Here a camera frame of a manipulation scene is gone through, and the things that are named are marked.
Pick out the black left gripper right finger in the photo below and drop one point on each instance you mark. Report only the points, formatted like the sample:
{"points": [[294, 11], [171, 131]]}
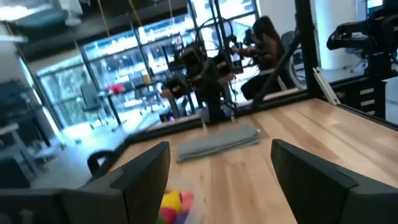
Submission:
{"points": [[317, 193]]}

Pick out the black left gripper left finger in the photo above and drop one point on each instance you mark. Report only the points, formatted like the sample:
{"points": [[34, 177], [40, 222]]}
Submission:
{"points": [[133, 193]]}

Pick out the green toy starfruit large piece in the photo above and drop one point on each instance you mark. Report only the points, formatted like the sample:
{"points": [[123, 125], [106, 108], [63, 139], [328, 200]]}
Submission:
{"points": [[160, 220]]}

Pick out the yellow toy lemon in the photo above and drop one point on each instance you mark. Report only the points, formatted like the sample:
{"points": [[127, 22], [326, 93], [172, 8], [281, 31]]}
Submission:
{"points": [[171, 201]]}

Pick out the red toy strawberry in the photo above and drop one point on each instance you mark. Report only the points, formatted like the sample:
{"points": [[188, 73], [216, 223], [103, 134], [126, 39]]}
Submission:
{"points": [[168, 216]]}

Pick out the pink textured toy fruit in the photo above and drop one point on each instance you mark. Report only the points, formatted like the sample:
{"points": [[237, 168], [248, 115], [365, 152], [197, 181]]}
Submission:
{"points": [[187, 202]]}

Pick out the purple toy grape cluster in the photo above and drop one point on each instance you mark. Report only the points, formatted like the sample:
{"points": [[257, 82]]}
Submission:
{"points": [[183, 218]]}

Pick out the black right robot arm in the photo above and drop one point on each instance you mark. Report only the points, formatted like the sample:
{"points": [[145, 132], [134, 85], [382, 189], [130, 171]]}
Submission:
{"points": [[213, 102]]}

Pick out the clear plastic tupperware container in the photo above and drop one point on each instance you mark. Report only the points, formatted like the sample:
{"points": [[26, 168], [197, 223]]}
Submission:
{"points": [[199, 211]]}

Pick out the person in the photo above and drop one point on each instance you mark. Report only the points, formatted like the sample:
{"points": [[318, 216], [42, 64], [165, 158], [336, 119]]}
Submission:
{"points": [[267, 53]]}

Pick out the red bag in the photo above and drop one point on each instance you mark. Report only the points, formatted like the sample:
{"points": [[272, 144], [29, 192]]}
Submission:
{"points": [[116, 89]]}

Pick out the folded grey cloth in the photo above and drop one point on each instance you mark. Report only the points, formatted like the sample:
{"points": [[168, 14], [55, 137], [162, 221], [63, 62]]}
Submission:
{"points": [[217, 143]]}

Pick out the grey office chair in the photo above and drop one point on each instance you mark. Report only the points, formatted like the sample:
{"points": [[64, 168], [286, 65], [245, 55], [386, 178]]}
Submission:
{"points": [[91, 99]]}

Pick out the black drawer cabinet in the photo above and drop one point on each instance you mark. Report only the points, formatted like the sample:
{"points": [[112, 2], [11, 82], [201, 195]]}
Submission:
{"points": [[348, 93]]}

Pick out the silver aluminium bar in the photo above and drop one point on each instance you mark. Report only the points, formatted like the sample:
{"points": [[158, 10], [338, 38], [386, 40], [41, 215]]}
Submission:
{"points": [[325, 85]]}

